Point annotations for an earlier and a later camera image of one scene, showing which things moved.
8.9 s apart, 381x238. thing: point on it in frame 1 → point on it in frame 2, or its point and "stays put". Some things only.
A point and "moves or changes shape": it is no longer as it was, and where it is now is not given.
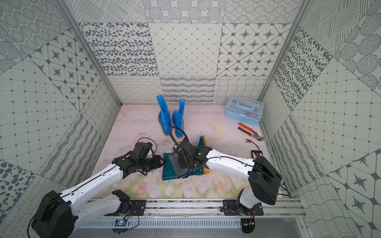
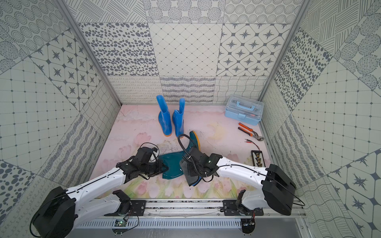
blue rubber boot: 163,116 stays put
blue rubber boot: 178,118 stays put
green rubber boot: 168,172 moves or changes shape
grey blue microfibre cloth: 180,171 → 192,180
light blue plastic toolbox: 245,109 stays put
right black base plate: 230,208 stays put
